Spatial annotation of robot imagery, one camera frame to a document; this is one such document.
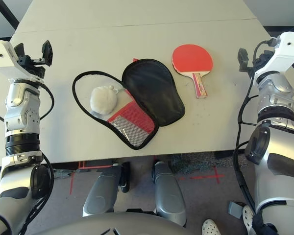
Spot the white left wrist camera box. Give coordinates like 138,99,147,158
0,41,44,83

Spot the grey robot leg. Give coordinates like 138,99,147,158
82,163,124,218
152,161,187,227

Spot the black frame beam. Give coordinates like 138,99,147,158
0,0,20,29

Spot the grey robot torso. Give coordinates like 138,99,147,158
31,211,187,235

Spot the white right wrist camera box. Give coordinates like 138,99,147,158
253,31,294,76

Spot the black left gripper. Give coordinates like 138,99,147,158
13,40,53,79

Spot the white perforated shoe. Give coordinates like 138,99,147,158
202,219,221,235
242,205,256,235

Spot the grey robot right leg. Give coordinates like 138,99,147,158
152,161,187,227

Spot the small grey box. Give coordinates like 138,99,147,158
228,201,245,219

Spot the dark speckled floor mat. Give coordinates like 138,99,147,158
172,153,238,172

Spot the grey robot left leg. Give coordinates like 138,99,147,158
82,163,124,218

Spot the red and black paddle case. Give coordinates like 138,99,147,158
72,58,186,150

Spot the red ping-pong paddle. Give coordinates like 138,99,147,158
171,44,214,99

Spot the white plush ball keychain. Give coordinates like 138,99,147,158
89,84,124,115

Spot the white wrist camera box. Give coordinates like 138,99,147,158
0,41,44,83
253,31,294,76

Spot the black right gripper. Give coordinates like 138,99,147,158
237,47,272,73

